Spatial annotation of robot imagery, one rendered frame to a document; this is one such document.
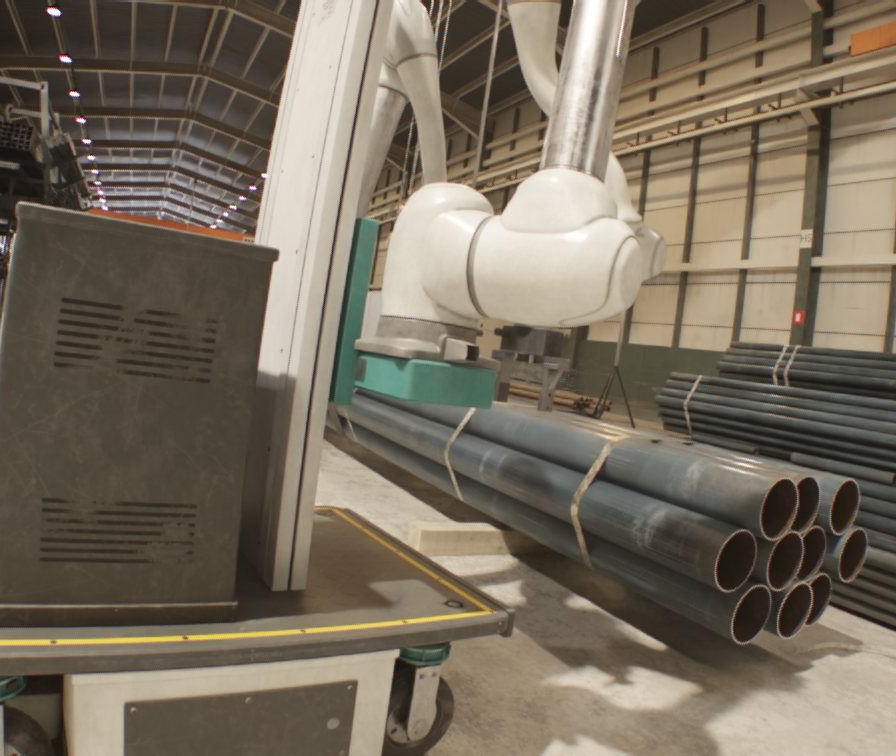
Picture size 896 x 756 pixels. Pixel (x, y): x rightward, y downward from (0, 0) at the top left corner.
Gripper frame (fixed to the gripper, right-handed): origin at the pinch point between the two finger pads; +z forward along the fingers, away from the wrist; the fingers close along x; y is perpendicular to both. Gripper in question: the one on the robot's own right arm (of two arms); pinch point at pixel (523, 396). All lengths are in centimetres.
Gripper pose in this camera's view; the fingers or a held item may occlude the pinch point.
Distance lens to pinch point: 130.6
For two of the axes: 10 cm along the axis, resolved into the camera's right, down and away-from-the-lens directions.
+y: -8.3, -1.1, -5.5
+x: 5.4, 1.0, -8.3
